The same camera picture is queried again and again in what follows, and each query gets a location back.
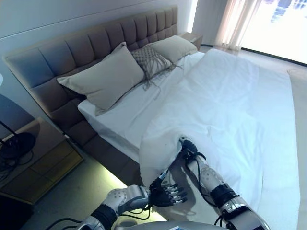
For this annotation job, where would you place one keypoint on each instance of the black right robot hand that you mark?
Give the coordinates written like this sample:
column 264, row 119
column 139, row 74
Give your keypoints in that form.
column 190, row 151

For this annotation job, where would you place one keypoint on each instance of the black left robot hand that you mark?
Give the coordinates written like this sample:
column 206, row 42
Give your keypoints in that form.
column 165, row 194

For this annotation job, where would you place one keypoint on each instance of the white duvet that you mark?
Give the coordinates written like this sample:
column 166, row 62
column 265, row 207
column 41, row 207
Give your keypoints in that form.
column 227, row 107

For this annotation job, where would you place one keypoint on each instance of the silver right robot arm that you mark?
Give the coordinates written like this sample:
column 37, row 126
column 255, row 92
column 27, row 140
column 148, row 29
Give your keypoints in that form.
column 223, row 191

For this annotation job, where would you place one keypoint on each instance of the grey robot torso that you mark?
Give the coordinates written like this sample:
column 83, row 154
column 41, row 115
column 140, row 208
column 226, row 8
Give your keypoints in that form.
column 163, row 226

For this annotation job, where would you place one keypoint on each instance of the white mattress sheet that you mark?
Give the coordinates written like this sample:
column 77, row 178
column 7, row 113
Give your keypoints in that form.
column 120, row 122

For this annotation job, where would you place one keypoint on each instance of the grey fringed macrame cushion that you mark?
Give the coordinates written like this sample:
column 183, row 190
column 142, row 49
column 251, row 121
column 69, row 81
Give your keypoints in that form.
column 151, row 60

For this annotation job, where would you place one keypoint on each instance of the beige pillow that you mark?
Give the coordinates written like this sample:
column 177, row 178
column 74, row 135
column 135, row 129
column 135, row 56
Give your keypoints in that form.
column 175, row 46
column 108, row 79

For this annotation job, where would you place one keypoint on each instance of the wooden nightstand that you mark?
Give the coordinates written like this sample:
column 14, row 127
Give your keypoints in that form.
column 192, row 39
column 43, row 163

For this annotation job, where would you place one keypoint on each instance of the beige curtain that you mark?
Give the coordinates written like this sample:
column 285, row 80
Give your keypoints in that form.
column 235, row 24

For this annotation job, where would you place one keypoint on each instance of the black floor lamp base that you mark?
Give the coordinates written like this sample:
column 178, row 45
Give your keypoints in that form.
column 16, row 143

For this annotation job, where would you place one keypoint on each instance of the brown tufted headboard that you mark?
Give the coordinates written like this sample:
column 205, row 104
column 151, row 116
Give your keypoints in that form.
column 72, row 48

